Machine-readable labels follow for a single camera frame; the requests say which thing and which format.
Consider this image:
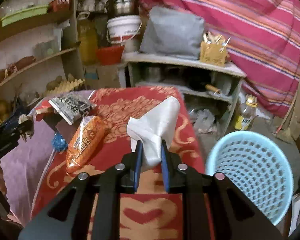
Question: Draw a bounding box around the brown paper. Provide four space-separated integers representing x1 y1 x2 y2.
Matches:
18 114 34 142

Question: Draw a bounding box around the white plastic bag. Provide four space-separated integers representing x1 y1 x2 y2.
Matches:
127 96 180 172

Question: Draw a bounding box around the red gold patterned cloth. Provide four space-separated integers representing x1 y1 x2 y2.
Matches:
19 86 213 239

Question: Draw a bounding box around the orange snack bag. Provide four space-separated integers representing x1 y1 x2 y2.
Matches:
65 115 107 174

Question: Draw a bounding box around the silver red foil wrapper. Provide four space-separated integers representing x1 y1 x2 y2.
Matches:
35 100 55 121

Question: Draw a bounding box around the blue crumpled wrapper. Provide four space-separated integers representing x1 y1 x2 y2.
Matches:
51 132 68 152

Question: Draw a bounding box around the brown cardboard piece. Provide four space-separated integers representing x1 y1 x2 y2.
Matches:
56 119 78 143

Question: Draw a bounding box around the black white printed packet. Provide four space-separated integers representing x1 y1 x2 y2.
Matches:
49 93 96 125

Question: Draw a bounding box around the yellow egg tray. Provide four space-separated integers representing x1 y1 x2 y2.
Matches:
43 79 85 96

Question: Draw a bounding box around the light blue plastic basket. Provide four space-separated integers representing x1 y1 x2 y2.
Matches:
205 131 294 225

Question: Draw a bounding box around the clear oil bottle yellow label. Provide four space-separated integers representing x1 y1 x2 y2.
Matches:
234 95 257 131

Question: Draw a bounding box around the cardboard box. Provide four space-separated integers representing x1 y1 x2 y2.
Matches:
84 63 127 89

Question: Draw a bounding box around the small steel pot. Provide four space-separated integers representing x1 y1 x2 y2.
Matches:
144 67 162 82

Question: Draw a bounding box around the grey low shelf unit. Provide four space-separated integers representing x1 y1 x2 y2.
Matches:
123 52 247 136

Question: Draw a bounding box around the clear plastic container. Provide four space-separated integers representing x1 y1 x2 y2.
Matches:
33 38 60 60

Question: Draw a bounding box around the red plastic bowl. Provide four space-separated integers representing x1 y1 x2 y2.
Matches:
95 46 125 66

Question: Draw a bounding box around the green plastic tray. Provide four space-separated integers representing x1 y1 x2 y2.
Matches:
0 4 49 27

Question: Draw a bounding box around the yellow woven utensil basket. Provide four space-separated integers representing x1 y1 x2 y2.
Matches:
199 31 231 67

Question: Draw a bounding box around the yellow oil jug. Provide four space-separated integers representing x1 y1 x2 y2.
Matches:
77 11 97 66

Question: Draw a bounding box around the white plastic bucket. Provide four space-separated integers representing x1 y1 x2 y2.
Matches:
106 15 142 44

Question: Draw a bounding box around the grey cloth bag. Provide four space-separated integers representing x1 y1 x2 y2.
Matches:
140 6 205 60

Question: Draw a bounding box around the steel cooking pot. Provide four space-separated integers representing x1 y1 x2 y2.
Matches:
109 0 139 17

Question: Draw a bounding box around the striped pink red curtain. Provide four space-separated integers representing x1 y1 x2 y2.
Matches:
140 0 300 117

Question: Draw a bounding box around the wooden wall shelf unit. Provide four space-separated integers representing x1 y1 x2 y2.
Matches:
0 0 84 101

